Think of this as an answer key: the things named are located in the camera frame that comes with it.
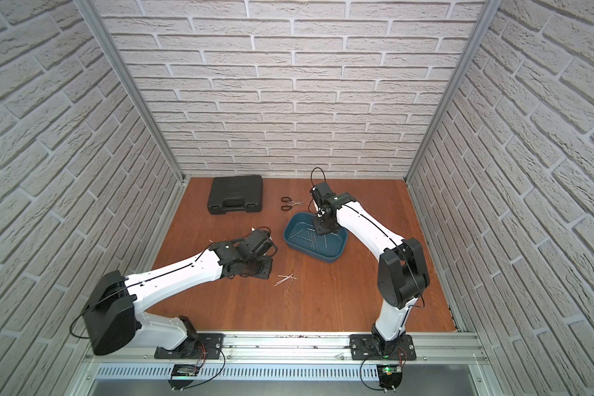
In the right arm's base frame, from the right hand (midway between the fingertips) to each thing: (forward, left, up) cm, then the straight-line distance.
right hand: (329, 226), depth 89 cm
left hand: (-13, +21, -3) cm, 25 cm away
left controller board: (-41, +46, -11) cm, 63 cm away
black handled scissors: (+22, +15, -11) cm, 29 cm away
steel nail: (+4, +10, -13) cm, 17 cm away
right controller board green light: (-43, -13, -12) cm, 47 cm away
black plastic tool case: (+24, +39, -6) cm, 46 cm away
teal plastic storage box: (+4, +11, -12) cm, 16 cm away
